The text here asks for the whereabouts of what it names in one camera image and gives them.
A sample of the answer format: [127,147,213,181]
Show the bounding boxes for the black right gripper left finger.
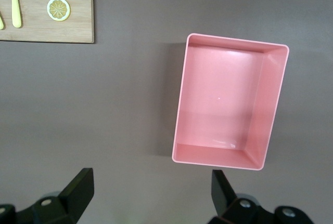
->
[0,167,95,224]

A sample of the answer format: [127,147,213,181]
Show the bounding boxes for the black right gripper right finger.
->
[209,169,312,224]

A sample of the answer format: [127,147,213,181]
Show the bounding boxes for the pink plastic bin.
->
[171,33,290,170]

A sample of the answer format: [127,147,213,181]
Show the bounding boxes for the wooden cutting board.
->
[0,0,95,44]

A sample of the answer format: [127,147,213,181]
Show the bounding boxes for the lemon slice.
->
[46,0,71,22]

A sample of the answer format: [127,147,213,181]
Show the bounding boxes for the yellow plastic fork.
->
[4,0,23,29]

